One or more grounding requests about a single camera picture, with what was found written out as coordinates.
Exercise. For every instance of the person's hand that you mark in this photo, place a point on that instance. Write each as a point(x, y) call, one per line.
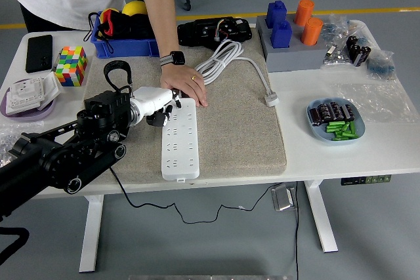
point(180, 80)

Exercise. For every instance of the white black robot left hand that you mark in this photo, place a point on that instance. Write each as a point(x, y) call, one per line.
point(154, 98)

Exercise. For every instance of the white power strip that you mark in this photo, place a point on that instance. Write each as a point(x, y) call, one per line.
point(180, 155)

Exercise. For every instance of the person's forearm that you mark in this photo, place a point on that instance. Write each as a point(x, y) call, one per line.
point(157, 14)

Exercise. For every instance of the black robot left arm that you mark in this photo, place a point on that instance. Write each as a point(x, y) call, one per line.
point(65, 152)

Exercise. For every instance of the black wrist watch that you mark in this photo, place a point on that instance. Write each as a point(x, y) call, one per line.
point(176, 57)

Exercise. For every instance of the blue plastic bin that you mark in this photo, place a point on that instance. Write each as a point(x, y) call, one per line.
point(131, 48)

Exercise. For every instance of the grey-brown mat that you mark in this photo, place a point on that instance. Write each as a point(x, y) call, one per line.
point(229, 135)

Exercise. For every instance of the multicolour puzzle cube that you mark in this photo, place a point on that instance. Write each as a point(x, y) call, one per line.
point(70, 67)

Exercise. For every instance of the blue block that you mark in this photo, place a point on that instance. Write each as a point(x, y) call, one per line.
point(281, 35)
point(276, 14)

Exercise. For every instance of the grey block holder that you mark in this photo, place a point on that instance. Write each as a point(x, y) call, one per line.
point(295, 58)

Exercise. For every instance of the purple plate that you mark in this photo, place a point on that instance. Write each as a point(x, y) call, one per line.
point(33, 117)

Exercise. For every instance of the black smartphone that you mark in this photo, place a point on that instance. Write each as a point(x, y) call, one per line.
point(38, 53)

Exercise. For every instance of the orange cylinder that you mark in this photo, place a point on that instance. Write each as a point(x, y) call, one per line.
point(303, 12)
point(311, 32)

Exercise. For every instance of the black capacitor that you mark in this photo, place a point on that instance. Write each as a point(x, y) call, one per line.
point(324, 112)
point(315, 116)
point(345, 112)
point(351, 112)
point(335, 111)

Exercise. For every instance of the light blue plate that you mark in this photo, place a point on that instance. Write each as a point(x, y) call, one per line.
point(315, 132)

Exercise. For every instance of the white table leg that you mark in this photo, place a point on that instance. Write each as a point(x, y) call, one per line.
point(92, 234)
point(320, 217)

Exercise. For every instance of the bag of metal nuts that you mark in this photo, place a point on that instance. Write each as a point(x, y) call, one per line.
point(6, 142)

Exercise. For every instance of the bag of metal parts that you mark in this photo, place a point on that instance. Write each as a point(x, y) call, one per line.
point(334, 58)

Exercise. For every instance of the silver floor socket box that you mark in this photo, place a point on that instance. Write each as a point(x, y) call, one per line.
point(283, 198)

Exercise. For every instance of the bag of blue components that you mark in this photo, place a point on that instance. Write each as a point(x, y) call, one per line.
point(380, 65)
point(338, 27)

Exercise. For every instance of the bag of black capacitors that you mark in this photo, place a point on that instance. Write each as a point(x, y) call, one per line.
point(357, 50)

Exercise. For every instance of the empty clear plastic bag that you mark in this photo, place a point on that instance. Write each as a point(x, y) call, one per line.
point(377, 99)

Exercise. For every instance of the black table control panel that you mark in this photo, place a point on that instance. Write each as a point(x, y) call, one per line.
point(364, 180)

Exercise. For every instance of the white wall socket panel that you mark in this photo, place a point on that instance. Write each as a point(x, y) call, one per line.
point(24, 93)

